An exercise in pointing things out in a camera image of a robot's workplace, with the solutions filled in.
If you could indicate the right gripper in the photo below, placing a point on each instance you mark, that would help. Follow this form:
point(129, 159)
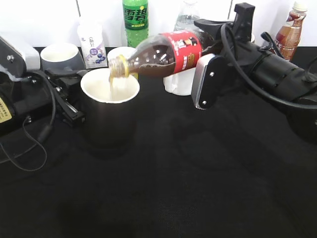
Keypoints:
point(227, 59)

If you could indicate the clear water bottle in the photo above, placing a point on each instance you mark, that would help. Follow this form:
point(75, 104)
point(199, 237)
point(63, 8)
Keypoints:
point(189, 12)

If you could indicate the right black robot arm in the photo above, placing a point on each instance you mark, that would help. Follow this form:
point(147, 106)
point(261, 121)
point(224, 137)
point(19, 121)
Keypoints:
point(289, 88)

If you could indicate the iced tea bottle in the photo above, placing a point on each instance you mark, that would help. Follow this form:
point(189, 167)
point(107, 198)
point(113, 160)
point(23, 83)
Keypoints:
point(288, 37)

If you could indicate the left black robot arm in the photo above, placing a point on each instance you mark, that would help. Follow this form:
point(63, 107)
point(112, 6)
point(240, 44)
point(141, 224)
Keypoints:
point(16, 59)

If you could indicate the cola bottle red label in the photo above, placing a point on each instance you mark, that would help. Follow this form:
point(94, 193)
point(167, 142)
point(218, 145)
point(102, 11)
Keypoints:
point(168, 53)

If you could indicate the white blueberry milk carton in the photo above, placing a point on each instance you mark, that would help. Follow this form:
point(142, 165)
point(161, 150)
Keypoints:
point(92, 43)

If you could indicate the green sprite bottle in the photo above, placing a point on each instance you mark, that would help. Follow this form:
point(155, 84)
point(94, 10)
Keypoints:
point(136, 21)

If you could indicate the yellow paper cup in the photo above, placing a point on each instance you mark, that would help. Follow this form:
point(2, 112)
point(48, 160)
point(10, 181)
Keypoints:
point(116, 62)

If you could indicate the grey ceramic mug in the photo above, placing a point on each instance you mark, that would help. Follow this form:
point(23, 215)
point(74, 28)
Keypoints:
point(61, 56)

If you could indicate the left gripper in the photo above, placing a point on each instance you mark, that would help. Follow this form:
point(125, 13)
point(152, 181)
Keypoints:
point(35, 93)

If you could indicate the black ceramic mug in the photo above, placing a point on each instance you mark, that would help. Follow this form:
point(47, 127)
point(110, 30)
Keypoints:
point(109, 108)

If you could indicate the white ceramic mug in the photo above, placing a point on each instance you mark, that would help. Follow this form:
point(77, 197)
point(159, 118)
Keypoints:
point(180, 83)

